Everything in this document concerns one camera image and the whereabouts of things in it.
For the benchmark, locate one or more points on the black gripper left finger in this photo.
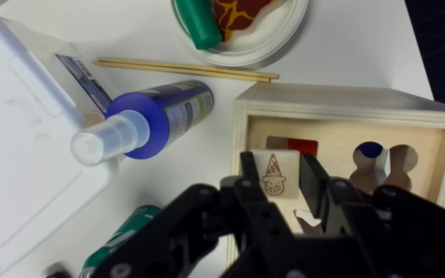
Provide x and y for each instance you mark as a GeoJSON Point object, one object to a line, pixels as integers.
{"type": "Point", "coordinates": [255, 190]}

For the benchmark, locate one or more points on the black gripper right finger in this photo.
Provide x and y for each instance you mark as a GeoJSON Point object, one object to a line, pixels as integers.
{"type": "Point", "coordinates": [317, 190]}

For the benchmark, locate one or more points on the tall red block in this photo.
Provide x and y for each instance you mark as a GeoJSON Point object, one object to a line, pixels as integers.
{"type": "Point", "coordinates": [301, 144]}

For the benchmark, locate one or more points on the wooden shape sorter cube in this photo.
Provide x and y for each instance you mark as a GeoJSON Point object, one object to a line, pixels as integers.
{"type": "Point", "coordinates": [346, 105]}

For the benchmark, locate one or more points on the dark blue round block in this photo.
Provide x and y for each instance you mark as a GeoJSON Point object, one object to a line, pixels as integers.
{"type": "Point", "coordinates": [371, 150]}

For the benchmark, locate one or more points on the blue spray bottle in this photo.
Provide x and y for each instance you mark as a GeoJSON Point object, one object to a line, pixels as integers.
{"type": "Point", "coordinates": [170, 116]}

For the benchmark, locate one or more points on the green drink can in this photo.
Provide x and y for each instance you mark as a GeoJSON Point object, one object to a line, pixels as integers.
{"type": "Point", "coordinates": [124, 232]}

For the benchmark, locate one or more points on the small white plate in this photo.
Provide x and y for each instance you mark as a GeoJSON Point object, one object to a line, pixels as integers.
{"type": "Point", "coordinates": [278, 40]}

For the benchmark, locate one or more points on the green cylinder block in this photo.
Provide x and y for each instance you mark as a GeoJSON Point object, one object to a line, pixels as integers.
{"type": "Point", "coordinates": [199, 23]}

